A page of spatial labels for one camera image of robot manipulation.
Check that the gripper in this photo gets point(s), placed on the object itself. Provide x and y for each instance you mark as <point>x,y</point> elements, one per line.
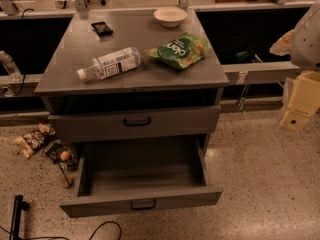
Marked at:
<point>307,40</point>

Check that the clear plastic water bottle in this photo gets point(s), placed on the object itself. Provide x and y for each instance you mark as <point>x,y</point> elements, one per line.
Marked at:
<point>111,64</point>

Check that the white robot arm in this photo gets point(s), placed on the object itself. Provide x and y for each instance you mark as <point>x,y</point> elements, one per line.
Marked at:
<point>303,45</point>

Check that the closed grey upper drawer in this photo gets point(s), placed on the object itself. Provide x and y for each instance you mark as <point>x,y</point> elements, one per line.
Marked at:
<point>135,124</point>

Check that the open grey lower drawer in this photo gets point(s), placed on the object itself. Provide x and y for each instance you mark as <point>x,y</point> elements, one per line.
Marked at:
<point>126,176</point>

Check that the grey metal drawer cabinet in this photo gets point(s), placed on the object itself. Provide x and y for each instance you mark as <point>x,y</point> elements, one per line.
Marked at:
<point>136,103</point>

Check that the clear bottle at left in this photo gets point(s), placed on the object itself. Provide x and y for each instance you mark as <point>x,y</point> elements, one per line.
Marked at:
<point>10,67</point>

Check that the green chip bag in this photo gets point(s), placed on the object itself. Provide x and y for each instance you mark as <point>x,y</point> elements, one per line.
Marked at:
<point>181,52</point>

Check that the white paper bowl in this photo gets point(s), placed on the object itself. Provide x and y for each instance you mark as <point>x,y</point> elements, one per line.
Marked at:
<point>170,16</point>

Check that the small black snack packet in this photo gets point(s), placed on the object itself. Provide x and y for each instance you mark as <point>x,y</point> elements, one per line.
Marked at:
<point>101,28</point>

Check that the orange ball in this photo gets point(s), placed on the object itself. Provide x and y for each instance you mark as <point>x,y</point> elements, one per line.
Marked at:
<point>65,155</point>

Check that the dark snack bag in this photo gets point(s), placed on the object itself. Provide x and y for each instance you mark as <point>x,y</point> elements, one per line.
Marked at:
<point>53,150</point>

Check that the clear cup on floor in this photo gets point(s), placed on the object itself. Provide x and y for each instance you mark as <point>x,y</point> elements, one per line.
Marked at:
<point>59,173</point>

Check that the brown white snack bag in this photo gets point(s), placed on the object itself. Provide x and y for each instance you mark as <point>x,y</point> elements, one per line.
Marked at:
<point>33,141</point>

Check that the black stand on floor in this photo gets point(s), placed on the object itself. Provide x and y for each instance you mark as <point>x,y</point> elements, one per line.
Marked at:
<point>19,206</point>

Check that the grey rail beam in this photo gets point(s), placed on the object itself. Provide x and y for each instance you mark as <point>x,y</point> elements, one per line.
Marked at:
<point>260,73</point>

